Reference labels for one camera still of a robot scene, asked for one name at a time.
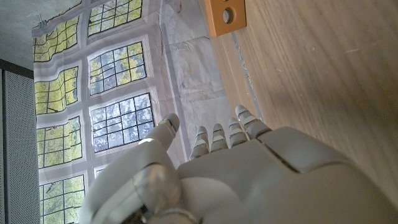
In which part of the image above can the orange brick block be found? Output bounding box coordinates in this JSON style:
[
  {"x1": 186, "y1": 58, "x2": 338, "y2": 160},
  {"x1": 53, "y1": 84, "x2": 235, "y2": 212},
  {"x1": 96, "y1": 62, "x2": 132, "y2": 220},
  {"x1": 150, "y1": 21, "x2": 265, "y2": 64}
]
[{"x1": 203, "y1": 0, "x2": 248, "y2": 37}]

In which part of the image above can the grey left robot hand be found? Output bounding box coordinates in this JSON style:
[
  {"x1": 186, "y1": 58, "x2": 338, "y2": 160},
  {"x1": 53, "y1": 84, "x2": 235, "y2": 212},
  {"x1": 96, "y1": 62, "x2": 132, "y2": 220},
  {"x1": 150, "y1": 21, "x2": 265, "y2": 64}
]
[{"x1": 77, "y1": 105, "x2": 398, "y2": 224}]

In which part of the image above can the printed window backdrop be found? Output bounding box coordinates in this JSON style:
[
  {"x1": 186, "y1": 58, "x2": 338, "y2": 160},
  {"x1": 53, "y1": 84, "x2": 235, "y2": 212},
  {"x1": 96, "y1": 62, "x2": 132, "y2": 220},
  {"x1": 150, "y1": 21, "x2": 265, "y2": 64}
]
[{"x1": 30, "y1": 0, "x2": 239, "y2": 224}]

